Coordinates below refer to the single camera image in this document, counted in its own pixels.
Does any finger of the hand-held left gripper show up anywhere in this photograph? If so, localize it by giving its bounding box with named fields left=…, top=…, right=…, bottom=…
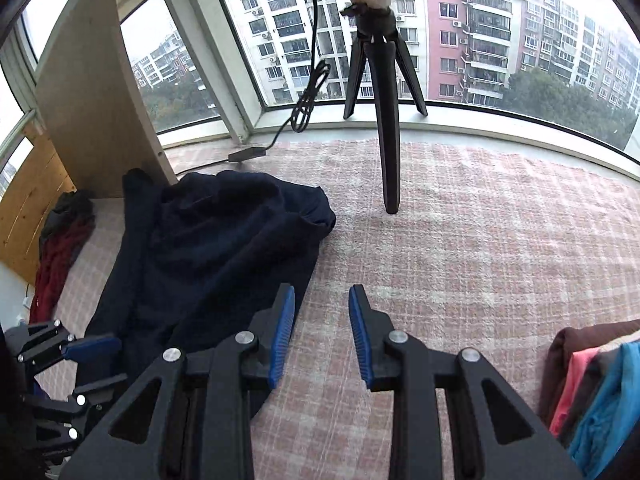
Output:
left=34, top=372, right=128, bottom=441
left=17, top=319, right=123, bottom=369

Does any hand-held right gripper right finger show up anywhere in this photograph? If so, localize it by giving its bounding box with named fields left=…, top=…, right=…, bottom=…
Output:
left=348, top=284, right=583, bottom=480

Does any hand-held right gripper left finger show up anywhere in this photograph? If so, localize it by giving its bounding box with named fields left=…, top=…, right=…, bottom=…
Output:
left=60, top=282, right=297, bottom=480

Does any navy blue garment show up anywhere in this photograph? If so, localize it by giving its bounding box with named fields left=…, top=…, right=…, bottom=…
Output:
left=84, top=166, right=337, bottom=423

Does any dark red garment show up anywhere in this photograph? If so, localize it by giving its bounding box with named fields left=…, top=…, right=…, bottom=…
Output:
left=29, top=215, right=96, bottom=325

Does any pink plaid table cloth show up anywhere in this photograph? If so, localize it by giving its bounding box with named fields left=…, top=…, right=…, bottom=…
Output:
left=35, top=137, right=640, bottom=480

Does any pine plank board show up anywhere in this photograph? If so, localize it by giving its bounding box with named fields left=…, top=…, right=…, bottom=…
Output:
left=0, top=122, right=77, bottom=286

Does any black tripod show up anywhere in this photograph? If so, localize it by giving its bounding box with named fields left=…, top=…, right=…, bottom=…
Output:
left=341, top=5, right=429, bottom=216

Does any brown folded garment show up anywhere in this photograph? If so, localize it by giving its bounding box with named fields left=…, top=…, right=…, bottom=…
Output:
left=539, top=319, right=640, bottom=423

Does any pink folded garment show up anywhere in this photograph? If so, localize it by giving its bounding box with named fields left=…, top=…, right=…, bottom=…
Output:
left=549, top=347, right=601, bottom=437

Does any large light wooden board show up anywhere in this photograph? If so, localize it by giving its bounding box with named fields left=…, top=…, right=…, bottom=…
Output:
left=34, top=0, right=179, bottom=199

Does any dark grey folded garment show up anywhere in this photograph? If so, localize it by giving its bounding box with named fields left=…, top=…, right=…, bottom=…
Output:
left=557, top=342, right=631, bottom=448

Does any blue folded garment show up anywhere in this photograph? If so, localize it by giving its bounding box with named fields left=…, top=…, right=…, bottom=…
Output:
left=567, top=341, right=640, bottom=480

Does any black ring light cable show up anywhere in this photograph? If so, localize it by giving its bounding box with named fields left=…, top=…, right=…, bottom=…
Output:
left=227, top=0, right=332, bottom=163

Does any white window frame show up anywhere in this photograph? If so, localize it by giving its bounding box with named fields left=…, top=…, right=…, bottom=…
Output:
left=0, top=0, right=640, bottom=181

